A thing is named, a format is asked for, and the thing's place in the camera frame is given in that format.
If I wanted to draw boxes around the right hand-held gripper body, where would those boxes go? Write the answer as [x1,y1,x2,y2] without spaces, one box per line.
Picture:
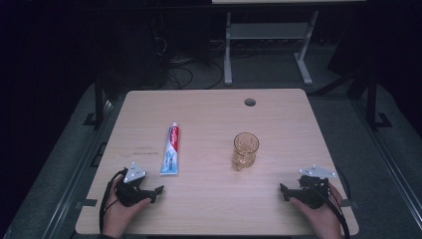
[287,164,337,210]

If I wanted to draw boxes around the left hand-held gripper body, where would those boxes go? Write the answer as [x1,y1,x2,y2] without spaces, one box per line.
[113,161,157,208]

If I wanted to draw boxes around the toothpaste tube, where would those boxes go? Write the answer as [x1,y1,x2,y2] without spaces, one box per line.
[159,121,181,176]

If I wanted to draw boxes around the clear glass cup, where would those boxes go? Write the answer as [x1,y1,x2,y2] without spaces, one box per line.
[231,131,261,172]

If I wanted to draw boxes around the person's right hand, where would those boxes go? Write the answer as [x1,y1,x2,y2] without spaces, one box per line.
[289,182,343,239]

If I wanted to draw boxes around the person's left hand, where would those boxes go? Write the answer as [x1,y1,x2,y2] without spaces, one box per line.
[102,175,152,237]

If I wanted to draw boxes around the dark computer tower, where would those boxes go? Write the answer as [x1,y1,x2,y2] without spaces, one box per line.
[99,13,165,93]

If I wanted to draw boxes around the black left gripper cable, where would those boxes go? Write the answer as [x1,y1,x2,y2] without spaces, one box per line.
[99,167,129,234]

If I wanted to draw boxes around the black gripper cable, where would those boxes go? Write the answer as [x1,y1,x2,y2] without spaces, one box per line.
[307,183,351,239]
[99,167,129,234]

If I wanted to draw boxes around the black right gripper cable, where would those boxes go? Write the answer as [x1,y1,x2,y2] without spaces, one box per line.
[307,183,351,239]

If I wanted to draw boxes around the grey metal rail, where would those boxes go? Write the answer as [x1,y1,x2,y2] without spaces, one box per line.
[41,99,115,239]
[352,99,422,230]

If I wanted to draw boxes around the black metal post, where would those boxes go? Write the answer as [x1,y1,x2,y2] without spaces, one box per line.
[365,71,393,131]
[83,66,106,127]

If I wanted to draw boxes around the black floor cables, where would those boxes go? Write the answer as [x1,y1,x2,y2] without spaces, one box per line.
[162,57,225,91]

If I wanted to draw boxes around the white metal frame desk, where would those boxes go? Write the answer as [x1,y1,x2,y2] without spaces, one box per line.
[212,0,366,87]

